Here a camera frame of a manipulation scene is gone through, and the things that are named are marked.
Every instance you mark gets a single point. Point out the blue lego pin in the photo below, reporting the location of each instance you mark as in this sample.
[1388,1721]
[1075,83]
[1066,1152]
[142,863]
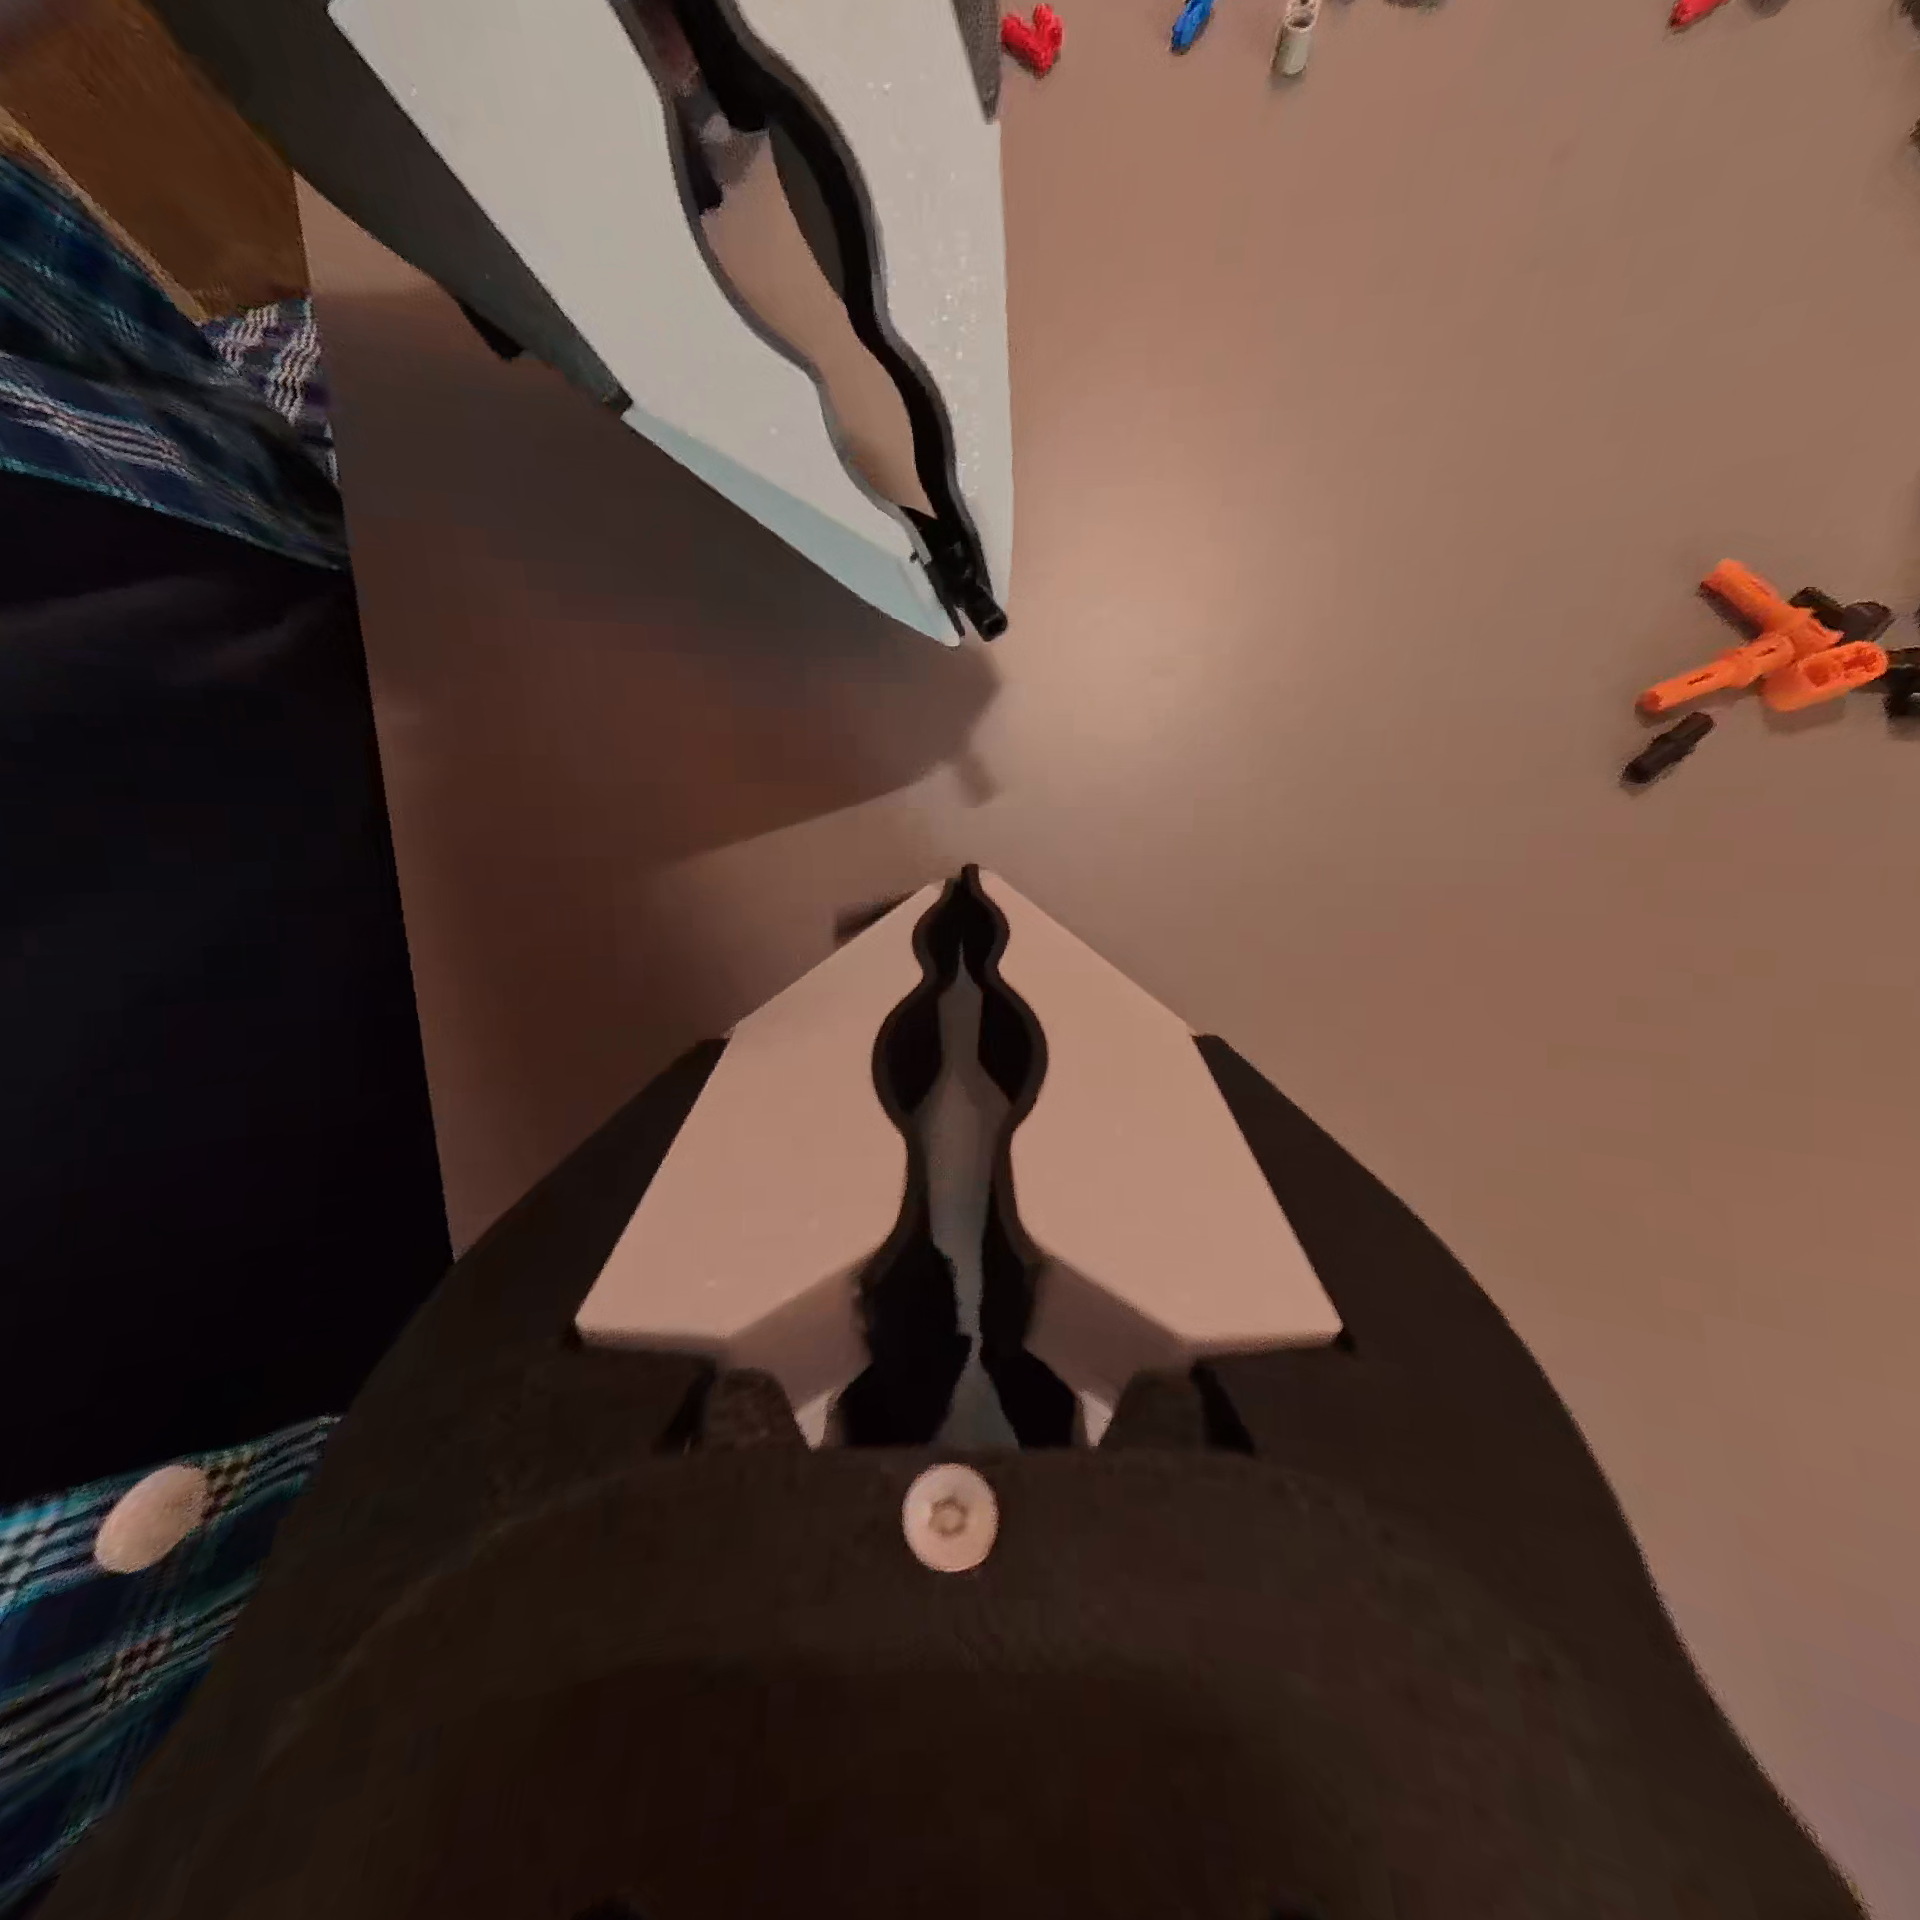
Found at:
[1195,24]

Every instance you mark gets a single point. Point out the orange lego connector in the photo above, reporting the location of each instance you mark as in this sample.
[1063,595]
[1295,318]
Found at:
[1839,678]

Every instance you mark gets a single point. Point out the person in plaid shirt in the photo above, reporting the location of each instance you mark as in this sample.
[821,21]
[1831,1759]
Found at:
[119,390]

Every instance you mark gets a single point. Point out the red lego pin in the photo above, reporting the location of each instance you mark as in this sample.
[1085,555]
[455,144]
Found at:
[1695,13]

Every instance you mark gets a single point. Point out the person's dark trousers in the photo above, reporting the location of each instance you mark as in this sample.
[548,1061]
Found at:
[181,975]

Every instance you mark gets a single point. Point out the red lego connector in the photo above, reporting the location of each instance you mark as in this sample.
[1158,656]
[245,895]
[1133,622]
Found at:
[1033,38]

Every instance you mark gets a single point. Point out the scatter of black lego pins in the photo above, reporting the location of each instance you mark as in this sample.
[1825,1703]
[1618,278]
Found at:
[1669,747]

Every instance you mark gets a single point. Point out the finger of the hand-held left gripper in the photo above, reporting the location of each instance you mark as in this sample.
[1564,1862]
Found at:
[524,149]
[939,225]

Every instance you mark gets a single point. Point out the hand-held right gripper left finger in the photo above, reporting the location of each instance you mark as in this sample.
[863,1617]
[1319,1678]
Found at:
[751,1184]

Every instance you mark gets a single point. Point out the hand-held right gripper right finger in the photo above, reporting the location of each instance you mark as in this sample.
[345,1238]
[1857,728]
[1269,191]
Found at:
[1155,1184]

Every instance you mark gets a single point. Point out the black lego pin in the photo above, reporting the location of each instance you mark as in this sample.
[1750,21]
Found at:
[975,600]

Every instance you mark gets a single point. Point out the orange lego axle pin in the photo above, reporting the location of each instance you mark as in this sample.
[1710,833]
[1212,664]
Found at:
[1695,687]
[1747,600]

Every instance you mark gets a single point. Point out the beige lego connector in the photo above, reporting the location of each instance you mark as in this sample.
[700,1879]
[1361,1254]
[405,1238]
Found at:
[1295,38]

